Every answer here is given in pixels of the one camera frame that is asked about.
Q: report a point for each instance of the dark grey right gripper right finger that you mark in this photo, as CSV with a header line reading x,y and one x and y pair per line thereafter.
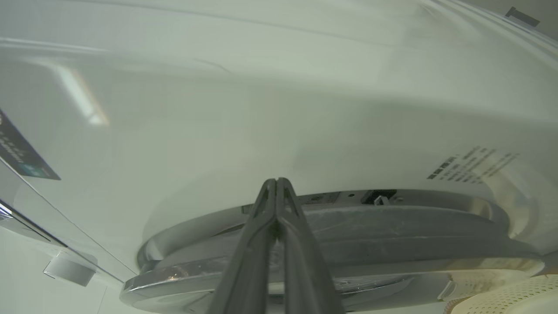
x,y
301,270

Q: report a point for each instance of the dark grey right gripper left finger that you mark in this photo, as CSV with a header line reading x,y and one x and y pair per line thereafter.
x,y
248,261

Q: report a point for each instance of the round washing machine door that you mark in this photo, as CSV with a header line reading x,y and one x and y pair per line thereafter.
x,y
392,235

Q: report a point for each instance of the black door lock socket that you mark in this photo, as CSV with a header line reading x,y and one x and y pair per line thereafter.
x,y
377,197

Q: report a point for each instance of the white front-load washing machine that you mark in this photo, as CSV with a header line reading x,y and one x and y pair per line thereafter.
x,y
279,100

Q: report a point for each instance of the cream perforated laundry basket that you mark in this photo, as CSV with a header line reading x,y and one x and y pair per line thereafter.
x,y
510,296

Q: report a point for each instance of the black printed text label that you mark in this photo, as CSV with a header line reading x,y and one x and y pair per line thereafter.
x,y
473,165

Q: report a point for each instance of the dark rectangular sticker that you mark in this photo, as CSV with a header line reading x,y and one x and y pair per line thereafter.
x,y
19,152

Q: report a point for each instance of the small dark side clip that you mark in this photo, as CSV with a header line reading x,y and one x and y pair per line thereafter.
x,y
522,16

